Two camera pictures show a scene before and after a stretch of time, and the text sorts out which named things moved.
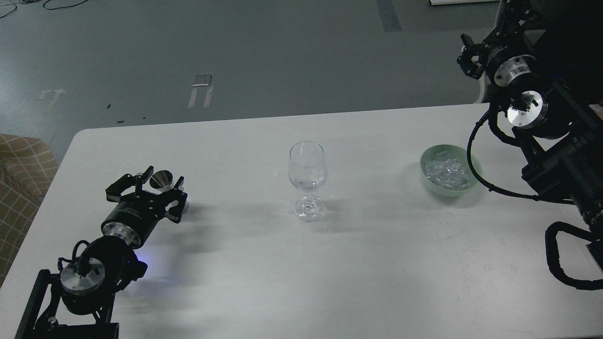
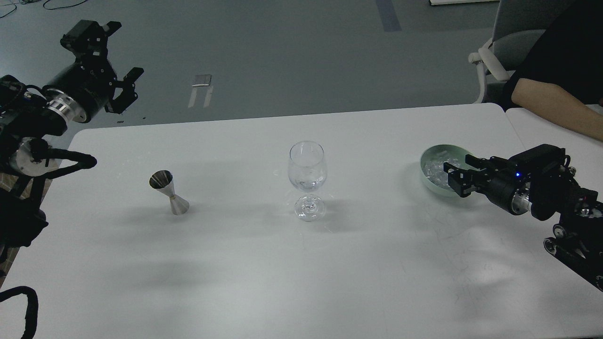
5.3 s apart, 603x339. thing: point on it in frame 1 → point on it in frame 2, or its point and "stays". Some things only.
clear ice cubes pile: (447, 173) stays
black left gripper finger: (176, 213) → (128, 94)
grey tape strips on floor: (201, 81) stays
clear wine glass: (307, 169) stays
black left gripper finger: (114, 192) → (89, 39)
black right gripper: (509, 55) → (499, 181)
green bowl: (444, 170) stays
